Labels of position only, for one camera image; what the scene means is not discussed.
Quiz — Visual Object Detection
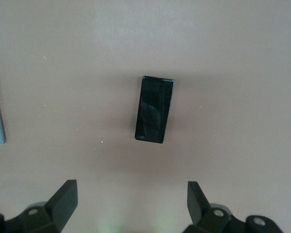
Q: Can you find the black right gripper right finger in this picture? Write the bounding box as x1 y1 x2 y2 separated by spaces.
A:
184 181 282 233

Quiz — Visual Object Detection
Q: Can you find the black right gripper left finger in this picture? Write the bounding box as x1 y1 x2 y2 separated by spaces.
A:
0 179 79 233

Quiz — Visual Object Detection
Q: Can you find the black smartphone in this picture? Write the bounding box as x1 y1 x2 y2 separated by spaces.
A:
134 75 175 145

